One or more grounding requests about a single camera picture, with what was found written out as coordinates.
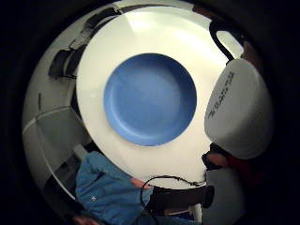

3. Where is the white container with black print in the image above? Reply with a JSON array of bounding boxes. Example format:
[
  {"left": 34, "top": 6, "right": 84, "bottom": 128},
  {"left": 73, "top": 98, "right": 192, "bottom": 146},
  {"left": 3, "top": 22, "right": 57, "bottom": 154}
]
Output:
[{"left": 203, "top": 57, "right": 275, "bottom": 160}]

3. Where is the black loop cable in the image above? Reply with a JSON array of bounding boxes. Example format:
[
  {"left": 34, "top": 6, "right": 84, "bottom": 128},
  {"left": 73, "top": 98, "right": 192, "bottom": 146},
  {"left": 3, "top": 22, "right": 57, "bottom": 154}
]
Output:
[{"left": 208, "top": 20, "right": 247, "bottom": 62}]

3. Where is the black chair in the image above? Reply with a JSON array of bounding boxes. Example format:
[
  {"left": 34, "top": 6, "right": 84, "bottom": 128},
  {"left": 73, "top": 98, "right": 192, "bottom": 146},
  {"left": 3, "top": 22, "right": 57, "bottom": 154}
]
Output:
[
  {"left": 68, "top": 7, "right": 123, "bottom": 51},
  {"left": 48, "top": 48, "right": 79, "bottom": 80}
]

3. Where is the blue round plate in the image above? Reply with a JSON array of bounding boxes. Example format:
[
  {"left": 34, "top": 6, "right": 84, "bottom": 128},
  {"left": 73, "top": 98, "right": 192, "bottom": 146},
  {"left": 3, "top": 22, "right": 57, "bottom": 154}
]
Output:
[{"left": 103, "top": 52, "right": 198, "bottom": 147}]

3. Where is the thin black cable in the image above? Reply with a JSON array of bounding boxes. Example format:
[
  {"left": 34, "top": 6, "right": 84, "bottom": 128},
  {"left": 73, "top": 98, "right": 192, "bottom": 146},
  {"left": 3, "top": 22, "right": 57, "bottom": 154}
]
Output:
[{"left": 140, "top": 174, "right": 208, "bottom": 219}]

